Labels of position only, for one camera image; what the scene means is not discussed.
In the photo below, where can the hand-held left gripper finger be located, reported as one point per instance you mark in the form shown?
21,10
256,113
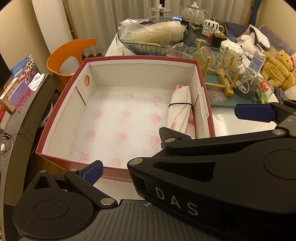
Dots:
92,172

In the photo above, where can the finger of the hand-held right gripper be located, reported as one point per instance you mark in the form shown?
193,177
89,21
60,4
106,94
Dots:
175,136
254,112

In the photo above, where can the black rubber band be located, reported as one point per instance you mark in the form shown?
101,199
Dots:
175,104

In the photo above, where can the white printed shopping bag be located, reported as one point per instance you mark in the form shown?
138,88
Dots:
182,97

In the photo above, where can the red cardboard box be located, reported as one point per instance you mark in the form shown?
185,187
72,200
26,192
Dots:
138,76

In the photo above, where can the teal tray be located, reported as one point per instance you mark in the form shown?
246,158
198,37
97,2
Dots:
231,104

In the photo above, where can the orange toy in clear case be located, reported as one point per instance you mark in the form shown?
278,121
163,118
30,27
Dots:
266,89

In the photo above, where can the grey glass pitcher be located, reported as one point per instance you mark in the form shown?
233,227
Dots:
246,85

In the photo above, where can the yellow muscular cat plush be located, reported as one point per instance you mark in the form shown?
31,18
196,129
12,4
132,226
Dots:
277,67

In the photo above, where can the milk carton with straw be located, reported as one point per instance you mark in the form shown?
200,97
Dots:
257,61

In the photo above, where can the clear glass cup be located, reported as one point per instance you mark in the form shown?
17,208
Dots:
227,62
207,56

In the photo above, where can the red-printed white tissue paper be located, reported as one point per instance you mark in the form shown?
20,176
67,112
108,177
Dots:
120,120

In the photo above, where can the wooden cup rack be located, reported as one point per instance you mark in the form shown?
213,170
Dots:
207,69

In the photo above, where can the white lidded pot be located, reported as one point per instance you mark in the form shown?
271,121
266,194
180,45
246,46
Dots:
231,49

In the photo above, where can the white round appliance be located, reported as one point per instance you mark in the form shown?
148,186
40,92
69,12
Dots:
46,115

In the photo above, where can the grey white quilted cloth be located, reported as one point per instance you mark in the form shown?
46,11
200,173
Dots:
261,37

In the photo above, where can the grey sofa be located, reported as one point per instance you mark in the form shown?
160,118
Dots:
277,39

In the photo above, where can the dark cabinet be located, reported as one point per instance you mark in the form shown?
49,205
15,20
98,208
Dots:
27,129

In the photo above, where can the dark blue cushion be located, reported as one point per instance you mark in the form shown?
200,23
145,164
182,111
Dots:
235,31

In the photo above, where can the glass measuring cup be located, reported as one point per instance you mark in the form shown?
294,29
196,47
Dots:
203,34

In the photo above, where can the black white striped mug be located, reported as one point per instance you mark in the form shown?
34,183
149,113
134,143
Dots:
211,25

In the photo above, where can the blue curtain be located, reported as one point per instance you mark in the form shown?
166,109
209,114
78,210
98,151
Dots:
254,11

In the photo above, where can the desk calendar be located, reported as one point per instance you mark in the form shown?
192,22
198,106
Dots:
20,97

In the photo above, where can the white crumpled tissue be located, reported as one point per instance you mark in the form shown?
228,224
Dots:
37,81

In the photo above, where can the glass teapot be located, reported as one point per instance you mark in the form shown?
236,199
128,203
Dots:
194,14

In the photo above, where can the glass pot with lid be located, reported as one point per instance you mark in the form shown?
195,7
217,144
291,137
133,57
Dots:
161,15

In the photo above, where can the red flower postcard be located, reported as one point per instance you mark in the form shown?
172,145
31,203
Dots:
25,67

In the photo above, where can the orange chair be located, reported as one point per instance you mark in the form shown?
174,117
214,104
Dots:
67,49

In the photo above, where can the white sheer curtain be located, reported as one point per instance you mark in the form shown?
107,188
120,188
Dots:
97,18

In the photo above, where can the white standing air conditioner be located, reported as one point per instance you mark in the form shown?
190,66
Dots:
50,23

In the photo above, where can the white photo frame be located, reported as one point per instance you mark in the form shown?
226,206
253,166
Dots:
8,92

